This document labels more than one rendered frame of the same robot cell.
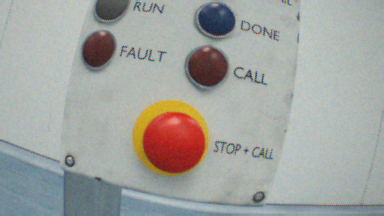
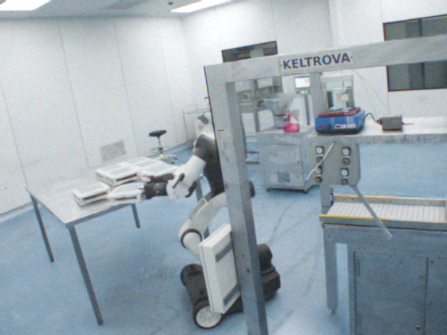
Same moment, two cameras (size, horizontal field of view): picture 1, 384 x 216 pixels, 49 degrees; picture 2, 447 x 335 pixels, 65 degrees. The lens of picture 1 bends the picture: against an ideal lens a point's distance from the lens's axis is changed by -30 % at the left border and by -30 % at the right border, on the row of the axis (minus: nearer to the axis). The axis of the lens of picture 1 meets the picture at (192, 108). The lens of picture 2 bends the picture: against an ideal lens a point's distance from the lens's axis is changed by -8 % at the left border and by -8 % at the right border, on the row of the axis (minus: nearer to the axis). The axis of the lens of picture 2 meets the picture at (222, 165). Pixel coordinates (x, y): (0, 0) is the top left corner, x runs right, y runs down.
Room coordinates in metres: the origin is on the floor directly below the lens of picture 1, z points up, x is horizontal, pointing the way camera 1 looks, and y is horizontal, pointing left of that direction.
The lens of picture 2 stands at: (1.22, -0.81, 1.59)
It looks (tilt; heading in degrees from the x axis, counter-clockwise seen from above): 14 degrees down; 132
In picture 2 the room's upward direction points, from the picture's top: 9 degrees counter-clockwise
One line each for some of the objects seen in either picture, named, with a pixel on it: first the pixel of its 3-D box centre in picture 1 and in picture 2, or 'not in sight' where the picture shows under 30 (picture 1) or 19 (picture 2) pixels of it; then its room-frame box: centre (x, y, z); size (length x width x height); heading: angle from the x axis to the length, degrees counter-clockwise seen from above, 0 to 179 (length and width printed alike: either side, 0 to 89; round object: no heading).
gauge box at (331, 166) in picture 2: not in sight; (334, 160); (0.50, 0.77, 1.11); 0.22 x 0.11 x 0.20; 9
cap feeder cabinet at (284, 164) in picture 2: not in sight; (290, 157); (-1.18, 3.18, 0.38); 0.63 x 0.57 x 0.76; 4
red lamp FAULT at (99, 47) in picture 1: (98, 48); not in sight; (0.38, 0.07, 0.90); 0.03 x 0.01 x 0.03; 99
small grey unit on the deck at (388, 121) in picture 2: not in sight; (389, 121); (0.74, 0.88, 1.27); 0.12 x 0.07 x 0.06; 9
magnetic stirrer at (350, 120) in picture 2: not in sight; (340, 120); (0.51, 0.85, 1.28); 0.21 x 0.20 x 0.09; 99
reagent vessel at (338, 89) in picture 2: not in sight; (338, 90); (0.51, 0.86, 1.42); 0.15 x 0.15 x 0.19
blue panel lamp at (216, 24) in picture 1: (217, 18); not in sight; (0.39, -0.01, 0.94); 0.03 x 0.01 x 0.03; 99
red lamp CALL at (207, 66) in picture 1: (208, 66); not in sight; (0.39, -0.01, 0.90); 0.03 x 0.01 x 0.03; 99
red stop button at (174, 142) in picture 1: (171, 140); not in sight; (0.38, 0.01, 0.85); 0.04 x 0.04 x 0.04; 9
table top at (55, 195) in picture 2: not in sight; (103, 183); (-1.63, 0.80, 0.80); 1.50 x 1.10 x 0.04; 168
